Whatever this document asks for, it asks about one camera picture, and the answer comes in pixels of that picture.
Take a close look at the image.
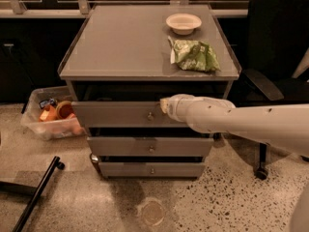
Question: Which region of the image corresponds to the white paper bowl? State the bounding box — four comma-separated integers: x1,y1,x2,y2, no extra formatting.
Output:
166,14,202,36

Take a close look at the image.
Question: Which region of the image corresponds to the round floor cover plate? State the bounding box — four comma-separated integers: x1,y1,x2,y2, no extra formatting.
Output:
138,198,165,227

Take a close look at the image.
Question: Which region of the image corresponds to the grey middle drawer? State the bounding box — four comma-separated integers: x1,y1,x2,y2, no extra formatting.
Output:
87,128,213,157

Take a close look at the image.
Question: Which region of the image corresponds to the grey drawer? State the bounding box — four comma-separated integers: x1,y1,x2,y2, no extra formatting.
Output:
87,128,213,157
72,81,225,128
98,157,205,178

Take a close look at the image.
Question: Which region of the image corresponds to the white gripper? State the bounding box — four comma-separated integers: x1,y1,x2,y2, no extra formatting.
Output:
160,94,195,122

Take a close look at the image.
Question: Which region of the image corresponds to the grey top drawer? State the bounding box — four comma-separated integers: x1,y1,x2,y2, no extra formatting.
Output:
72,81,225,128

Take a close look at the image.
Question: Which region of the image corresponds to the grey bottom drawer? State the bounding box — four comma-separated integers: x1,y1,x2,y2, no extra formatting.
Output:
98,157,205,178

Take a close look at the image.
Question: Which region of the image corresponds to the black office chair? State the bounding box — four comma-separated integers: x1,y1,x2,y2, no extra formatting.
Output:
228,0,309,180

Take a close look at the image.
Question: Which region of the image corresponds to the metal railing frame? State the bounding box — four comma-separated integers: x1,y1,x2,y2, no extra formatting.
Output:
0,0,249,19

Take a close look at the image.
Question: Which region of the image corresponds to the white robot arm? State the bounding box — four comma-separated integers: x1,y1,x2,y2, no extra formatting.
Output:
160,94,309,157

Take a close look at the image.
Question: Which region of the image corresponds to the clear plastic storage bin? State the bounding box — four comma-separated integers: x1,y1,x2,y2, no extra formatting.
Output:
21,86,85,140

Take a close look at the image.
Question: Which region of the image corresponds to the orange cup in bin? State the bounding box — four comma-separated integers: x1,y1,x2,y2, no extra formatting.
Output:
39,104,57,122

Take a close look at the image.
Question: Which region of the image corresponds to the green chip bag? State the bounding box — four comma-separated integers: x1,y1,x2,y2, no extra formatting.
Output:
168,37,220,73

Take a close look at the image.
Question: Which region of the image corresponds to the grey drawer cabinet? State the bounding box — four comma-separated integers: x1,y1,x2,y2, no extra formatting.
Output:
59,5,240,173

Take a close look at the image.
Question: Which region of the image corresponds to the orange terracotta pot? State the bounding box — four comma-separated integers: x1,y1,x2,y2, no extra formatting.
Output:
56,101,73,119

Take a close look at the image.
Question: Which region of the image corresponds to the black chair base leg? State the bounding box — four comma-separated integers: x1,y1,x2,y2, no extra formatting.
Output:
0,156,65,232

